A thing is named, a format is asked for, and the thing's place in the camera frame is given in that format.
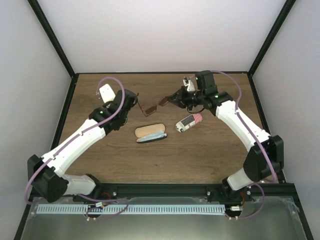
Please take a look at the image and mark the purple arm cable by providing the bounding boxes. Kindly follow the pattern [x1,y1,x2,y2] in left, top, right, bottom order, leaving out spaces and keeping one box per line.
[212,70,278,220]
[24,76,131,221]

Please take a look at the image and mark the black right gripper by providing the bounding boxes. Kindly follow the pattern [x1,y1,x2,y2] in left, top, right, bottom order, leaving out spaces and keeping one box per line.
[168,86,206,112]

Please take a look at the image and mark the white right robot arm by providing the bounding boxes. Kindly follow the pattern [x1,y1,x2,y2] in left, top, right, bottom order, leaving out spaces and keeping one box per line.
[168,86,284,202]

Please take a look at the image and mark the black aluminium frame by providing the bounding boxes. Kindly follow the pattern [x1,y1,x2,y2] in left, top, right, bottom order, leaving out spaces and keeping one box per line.
[28,0,313,240]

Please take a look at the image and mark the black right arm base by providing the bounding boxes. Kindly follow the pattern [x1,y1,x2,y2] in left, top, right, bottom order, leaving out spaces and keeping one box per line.
[206,177,248,203]

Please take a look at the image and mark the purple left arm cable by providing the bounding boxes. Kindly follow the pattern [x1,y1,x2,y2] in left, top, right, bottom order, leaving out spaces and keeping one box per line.
[24,76,131,221]

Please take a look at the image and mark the light blue slotted cable duct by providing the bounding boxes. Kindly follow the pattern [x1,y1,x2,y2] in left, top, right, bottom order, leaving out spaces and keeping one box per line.
[36,204,226,216]

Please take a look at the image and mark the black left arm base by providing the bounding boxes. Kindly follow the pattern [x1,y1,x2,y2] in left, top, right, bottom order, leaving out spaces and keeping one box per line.
[73,174,116,203]

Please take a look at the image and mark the tan glasses case striped trim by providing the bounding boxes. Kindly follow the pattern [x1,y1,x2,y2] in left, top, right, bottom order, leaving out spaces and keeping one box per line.
[175,113,203,133]

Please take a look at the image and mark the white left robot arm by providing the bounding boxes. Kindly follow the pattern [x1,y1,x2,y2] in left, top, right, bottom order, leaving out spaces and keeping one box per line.
[27,89,138,203]

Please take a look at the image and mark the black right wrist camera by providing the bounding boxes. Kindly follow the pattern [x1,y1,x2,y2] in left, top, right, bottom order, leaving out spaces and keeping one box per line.
[183,70,218,95]

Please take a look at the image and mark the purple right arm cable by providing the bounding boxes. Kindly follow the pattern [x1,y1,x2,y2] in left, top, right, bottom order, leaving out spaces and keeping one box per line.
[212,70,278,220]

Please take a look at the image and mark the tan glasses case black trim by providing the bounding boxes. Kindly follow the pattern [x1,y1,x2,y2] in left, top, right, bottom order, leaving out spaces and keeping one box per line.
[134,123,166,139]

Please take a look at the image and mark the brown sunglasses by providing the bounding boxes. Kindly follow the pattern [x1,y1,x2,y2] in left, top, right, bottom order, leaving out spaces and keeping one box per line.
[137,94,169,117]

